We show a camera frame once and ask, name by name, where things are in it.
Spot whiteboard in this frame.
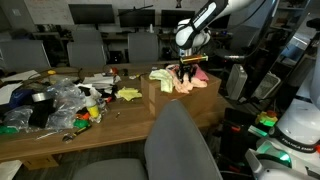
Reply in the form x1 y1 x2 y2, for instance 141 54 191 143
24 0 214 26

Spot peach shirt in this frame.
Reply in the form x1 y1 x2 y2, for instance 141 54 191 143
165 64 208 94

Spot white paper sheets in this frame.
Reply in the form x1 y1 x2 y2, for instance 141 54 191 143
1 69 41 83

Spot clear plastic bag pile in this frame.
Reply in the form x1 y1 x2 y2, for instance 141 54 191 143
44 78 88 131

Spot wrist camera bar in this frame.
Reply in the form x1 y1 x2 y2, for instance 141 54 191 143
179 54 209 65

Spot small green object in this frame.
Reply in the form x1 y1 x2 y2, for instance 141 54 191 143
73 119 91 129

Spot small orange tool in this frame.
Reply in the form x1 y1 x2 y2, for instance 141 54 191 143
75 112 91 121

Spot green plastic object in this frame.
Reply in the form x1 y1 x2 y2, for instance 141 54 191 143
0 124 19 136

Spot blue bag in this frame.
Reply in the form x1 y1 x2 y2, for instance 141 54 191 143
9 88 34 109

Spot white paper sheet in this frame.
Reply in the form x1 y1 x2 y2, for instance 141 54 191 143
0 83 23 106

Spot white mesh basket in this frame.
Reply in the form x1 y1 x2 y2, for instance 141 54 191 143
253 71 282 100

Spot long wooden table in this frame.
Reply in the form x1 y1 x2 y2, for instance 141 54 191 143
0 59 234 164

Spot white space heater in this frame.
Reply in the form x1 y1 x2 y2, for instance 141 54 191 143
226 63 248 101

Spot stack of white papers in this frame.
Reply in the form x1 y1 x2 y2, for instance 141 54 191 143
82 73 116 90

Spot black computer monitor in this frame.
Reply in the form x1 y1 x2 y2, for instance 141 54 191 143
160 9 196 29
118 8 156 28
208 13 232 29
68 3 116 25

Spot yellow red emergency button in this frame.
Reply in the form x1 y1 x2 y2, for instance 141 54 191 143
255 110 278 128

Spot black case orange latch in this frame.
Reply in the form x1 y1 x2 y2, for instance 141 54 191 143
219 108 258 168

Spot brown cardboard box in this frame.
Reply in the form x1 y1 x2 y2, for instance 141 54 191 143
139 71 223 119

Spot white curved robot shell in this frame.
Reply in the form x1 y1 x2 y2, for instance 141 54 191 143
245 139 320 180

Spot pink shirt orange print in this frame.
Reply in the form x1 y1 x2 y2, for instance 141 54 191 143
166 63 210 82

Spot yellow black utility knife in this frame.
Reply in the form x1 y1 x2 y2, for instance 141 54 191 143
62 124 93 144

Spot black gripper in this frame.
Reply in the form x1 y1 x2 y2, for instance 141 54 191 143
179 62 198 84

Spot white bottle yellow label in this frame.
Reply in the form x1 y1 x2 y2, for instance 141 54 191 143
84 94 101 119

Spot yellow cloth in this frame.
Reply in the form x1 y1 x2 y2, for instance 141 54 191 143
116 87 144 102

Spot pale green towel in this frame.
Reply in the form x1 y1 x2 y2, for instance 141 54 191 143
148 68 175 94

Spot grey office chair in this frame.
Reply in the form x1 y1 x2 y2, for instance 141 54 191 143
66 41 107 68
71 29 104 44
127 32 159 64
0 39 51 73
71 99 224 180

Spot dark computer desk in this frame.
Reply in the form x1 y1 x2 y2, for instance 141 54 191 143
33 30 231 43

